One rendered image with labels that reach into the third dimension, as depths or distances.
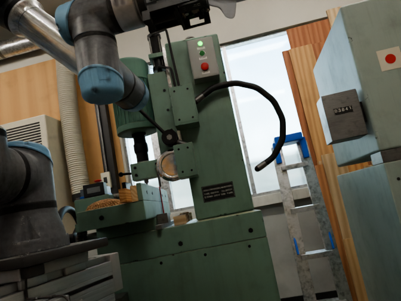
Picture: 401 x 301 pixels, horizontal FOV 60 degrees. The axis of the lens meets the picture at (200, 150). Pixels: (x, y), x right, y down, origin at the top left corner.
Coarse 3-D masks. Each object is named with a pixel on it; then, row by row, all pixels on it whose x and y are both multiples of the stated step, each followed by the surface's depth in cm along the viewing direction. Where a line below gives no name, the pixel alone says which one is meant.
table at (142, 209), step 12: (120, 204) 106; (132, 204) 106; (144, 204) 106; (156, 204) 129; (168, 204) 163; (84, 216) 106; (96, 216) 105; (108, 216) 105; (120, 216) 105; (132, 216) 105; (144, 216) 105; (156, 216) 124; (84, 228) 105; (96, 228) 105
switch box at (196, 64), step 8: (192, 40) 133; (200, 40) 133; (208, 40) 132; (192, 48) 132; (208, 48) 132; (192, 56) 132; (200, 56) 132; (208, 56) 131; (192, 64) 131; (200, 64) 131; (208, 64) 131; (216, 64) 131; (192, 72) 133; (200, 72) 131; (216, 72) 130; (200, 80) 133; (208, 80) 134; (216, 80) 136
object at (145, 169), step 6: (138, 162) 140; (144, 162) 140; (150, 162) 140; (132, 168) 140; (138, 168) 139; (144, 168) 139; (150, 168) 139; (132, 174) 139; (138, 174) 139; (144, 174) 139; (150, 174) 139; (156, 174) 139; (132, 180) 139; (138, 180) 141; (144, 180) 141
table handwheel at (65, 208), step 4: (60, 208) 136; (64, 208) 137; (68, 208) 139; (72, 208) 143; (60, 212) 133; (64, 212) 135; (68, 212) 141; (72, 212) 144; (60, 216) 132; (72, 216) 147; (96, 232) 139; (72, 236) 137; (76, 236) 138; (88, 236) 138; (92, 236) 138; (96, 236) 137; (72, 240) 136; (76, 240) 138
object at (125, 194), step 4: (124, 188) 100; (120, 192) 100; (124, 192) 100; (128, 192) 103; (120, 196) 100; (124, 196) 100; (128, 196) 102; (120, 200) 100; (124, 200) 100; (128, 200) 102
